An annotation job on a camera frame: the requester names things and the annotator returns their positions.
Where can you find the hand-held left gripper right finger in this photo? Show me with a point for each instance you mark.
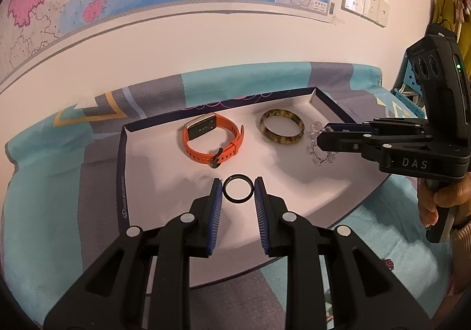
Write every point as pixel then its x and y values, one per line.
pixel 262 212

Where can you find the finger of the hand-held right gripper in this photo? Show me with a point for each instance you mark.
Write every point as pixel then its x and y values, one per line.
pixel 342 142
pixel 349 127

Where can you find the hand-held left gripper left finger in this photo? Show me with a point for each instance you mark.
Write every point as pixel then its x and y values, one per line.
pixel 215 212

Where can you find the white box with navy rim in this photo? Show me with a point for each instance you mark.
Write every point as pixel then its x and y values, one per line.
pixel 158 153

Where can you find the person's right forearm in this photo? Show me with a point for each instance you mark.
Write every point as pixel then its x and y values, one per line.
pixel 463 241

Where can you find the person's right hand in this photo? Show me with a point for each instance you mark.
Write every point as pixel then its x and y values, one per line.
pixel 452 194

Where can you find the light blue plastic rack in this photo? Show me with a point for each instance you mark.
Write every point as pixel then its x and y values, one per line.
pixel 403 94

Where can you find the yellow brown bangle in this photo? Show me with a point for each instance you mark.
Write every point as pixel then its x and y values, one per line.
pixel 281 141

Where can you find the orange smart watch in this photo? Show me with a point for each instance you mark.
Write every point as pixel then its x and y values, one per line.
pixel 228 124

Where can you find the yellow hanging object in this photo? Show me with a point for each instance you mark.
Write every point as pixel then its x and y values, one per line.
pixel 449 2

